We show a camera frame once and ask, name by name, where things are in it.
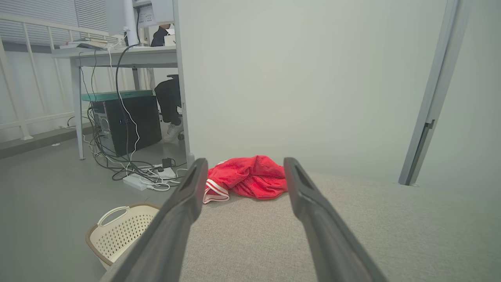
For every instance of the grey partition frame post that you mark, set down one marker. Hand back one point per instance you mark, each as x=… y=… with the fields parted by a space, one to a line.
x=438 y=78

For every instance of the white computer monitor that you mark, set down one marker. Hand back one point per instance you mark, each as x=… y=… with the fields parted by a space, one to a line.
x=117 y=15

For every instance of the seated person in black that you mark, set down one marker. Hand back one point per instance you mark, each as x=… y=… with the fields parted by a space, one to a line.
x=168 y=98

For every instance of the small white box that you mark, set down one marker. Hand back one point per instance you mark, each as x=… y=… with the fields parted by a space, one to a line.
x=170 y=40

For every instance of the white metal railing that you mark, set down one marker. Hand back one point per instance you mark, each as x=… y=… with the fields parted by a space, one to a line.
x=17 y=109

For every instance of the light grey office desk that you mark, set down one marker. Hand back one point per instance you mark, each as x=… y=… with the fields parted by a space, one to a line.
x=129 y=56

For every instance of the flat teal box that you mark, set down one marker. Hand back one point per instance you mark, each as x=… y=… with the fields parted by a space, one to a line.
x=117 y=95

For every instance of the grey window blinds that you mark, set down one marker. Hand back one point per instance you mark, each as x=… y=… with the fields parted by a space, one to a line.
x=39 y=11

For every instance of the white power strip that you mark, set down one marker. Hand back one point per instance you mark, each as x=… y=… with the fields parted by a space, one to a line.
x=135 y=182

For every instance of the cream perforated laundry basket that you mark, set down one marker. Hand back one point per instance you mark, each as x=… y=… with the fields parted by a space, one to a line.
x=121 y=235

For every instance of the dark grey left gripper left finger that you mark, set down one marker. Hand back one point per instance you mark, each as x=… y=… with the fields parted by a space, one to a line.
x=168 y=243

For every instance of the stack of books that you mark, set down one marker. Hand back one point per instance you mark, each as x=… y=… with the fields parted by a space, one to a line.
x=88 y=42

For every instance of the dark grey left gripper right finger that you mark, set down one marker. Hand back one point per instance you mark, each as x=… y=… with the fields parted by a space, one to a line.
x=328 y=246

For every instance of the black power adapter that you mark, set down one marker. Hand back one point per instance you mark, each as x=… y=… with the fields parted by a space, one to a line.
x=168 y=163

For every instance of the black computer tower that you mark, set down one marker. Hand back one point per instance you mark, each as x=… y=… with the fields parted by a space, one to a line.
x=133 y=125

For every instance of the red Bulls 23 jersey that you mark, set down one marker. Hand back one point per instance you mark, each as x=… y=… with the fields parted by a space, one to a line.
x=254 y=176

